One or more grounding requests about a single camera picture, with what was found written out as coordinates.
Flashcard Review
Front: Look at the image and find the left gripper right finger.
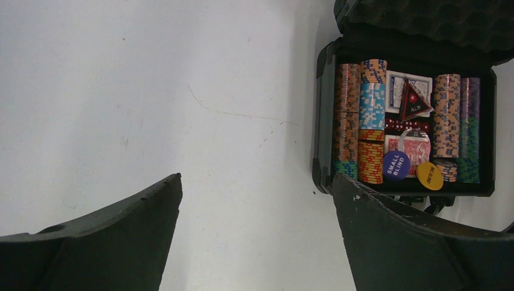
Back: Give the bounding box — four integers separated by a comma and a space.
332, 174, 513, 290

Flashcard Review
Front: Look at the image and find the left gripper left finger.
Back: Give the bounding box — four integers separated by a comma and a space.
1, 173, 182, 290

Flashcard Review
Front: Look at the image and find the yellow round button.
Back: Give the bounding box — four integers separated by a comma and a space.
416, 161, 444, 191

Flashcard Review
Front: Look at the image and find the blue small blind button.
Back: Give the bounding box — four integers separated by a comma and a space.
383, 150, 411, 181

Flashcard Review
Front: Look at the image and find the poker chip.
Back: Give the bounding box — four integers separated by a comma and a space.
433, 158, 458, 182

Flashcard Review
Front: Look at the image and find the red playing card deck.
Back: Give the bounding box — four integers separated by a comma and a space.
384, 130, 431, 178

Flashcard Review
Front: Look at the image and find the clear round dealer button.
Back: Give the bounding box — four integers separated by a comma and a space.
398, 129, 431, 156

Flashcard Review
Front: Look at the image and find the black triangular all-in marker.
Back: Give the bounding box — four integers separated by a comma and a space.
399, 80, 434, 122

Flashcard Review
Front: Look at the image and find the black poker set case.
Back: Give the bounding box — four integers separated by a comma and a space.
312, 1, 513, 210

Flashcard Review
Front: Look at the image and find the blue playing card deck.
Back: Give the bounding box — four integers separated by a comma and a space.
385, 70, 433, 118

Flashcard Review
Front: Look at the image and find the red die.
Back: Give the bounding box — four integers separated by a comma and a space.
394, 122, 404, 132
419, 122, 430, 133
384, 119, 395, 131

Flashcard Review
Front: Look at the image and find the purple chip stack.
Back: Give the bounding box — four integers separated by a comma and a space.
460, 78, 481, 119

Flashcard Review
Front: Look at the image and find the pink brown chip stack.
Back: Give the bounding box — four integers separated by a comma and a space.
432, 74, 461, 158

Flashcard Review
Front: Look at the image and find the brown teal chip stack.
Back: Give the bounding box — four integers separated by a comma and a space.
333, 64, 360, 179

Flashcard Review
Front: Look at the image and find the orange blue chip stack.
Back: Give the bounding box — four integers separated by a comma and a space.
358, 59, 387, 184

